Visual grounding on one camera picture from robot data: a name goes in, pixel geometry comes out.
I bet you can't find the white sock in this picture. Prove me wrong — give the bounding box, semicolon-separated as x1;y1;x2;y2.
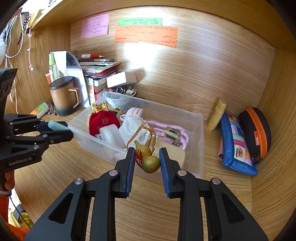
119;115;150;147

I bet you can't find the yellow lotion tube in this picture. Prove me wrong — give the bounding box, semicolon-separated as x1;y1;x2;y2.
207;98;227;131

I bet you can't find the pink sticky note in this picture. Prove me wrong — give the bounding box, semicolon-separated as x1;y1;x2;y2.
81;14;109;38

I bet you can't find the metal nail clipper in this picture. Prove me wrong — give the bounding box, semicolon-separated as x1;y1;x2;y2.
47;100;57;115

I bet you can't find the white charging cable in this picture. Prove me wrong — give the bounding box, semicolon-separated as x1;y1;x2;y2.
3;12;34;114

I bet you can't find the fruit pattern carton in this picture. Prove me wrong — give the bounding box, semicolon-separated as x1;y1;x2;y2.
85;77;95;105

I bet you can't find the white orange cream tube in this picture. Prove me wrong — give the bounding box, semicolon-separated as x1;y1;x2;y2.
30;102;49;118

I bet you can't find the brown ceramic lidded mug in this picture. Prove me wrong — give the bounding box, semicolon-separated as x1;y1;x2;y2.
49;76;81;116

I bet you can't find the black orange zip case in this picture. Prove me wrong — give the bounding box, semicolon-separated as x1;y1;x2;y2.
238;108;272;164

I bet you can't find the orange sunscreen tube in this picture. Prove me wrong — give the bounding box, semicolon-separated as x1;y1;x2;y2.
45;73;51;84

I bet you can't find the left hand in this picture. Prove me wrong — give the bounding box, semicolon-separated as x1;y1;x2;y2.
1;170;15;196

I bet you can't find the white round cream jar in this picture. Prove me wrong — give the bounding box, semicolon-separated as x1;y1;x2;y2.
99;124;125;150

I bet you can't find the orange sticky note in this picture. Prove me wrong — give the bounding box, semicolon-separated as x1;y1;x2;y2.
114;25;178;48

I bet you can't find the white paper file stand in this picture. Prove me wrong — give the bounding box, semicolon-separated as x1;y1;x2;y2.
50;51;90;108

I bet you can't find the blue patchwork pouch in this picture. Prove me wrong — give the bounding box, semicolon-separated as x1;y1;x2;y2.
218;113;258;176

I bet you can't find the teal tube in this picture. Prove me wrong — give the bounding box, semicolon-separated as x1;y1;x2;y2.
48;120;69;131

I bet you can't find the red white pencil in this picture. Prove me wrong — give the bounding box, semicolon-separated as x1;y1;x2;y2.
81;54;104;59

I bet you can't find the clear plastic storage bin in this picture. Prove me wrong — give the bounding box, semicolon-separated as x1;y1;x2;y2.
68;92;204;178

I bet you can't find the green sticky note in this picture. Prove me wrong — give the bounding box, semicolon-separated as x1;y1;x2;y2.
118;18;163;26

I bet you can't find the white bowl of trinkets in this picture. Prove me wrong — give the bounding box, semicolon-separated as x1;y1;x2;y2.
103;90;132;108

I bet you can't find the small white box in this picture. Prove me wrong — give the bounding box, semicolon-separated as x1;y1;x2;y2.
106;71;137;88

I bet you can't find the yellow green spray bottle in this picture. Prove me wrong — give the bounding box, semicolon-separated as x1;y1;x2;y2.
49;52;60;82

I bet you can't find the cream cylinder bottle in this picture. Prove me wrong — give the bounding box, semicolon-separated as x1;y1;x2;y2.
152;139;186;167

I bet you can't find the stack of booklets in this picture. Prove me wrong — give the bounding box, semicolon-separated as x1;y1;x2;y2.
79;60;121;91

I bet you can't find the gourd charm with gold cord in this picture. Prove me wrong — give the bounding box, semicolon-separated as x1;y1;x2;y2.
127;122;160;174

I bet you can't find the pink round device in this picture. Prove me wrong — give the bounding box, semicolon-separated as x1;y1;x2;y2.
120;107;144;121

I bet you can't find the red pouch with gold top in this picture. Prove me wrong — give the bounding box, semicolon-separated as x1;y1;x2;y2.
88;102;120;137

